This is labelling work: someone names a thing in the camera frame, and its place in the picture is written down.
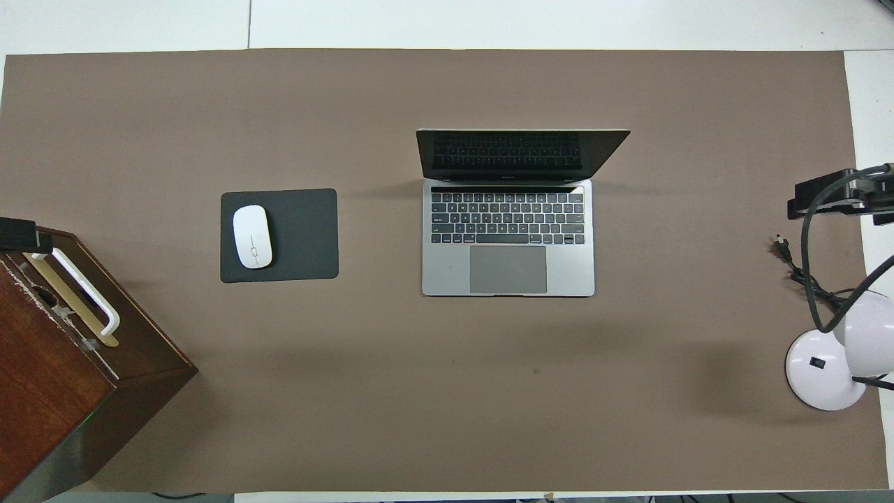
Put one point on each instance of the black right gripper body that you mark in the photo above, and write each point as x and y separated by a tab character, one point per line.
881	202

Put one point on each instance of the brown table mat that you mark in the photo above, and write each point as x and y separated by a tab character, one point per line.
489	391

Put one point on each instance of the silver grey laptop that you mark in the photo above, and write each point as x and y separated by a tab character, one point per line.
508	230

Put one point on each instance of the white computer mouse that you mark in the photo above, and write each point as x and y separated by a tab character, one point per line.
252	236

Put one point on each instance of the brown wooden box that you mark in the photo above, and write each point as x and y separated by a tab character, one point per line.
42	391

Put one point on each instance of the black mouse pad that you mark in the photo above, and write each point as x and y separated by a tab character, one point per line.
307	237

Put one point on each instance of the white desk lamp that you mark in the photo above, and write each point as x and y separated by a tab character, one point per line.
824	370

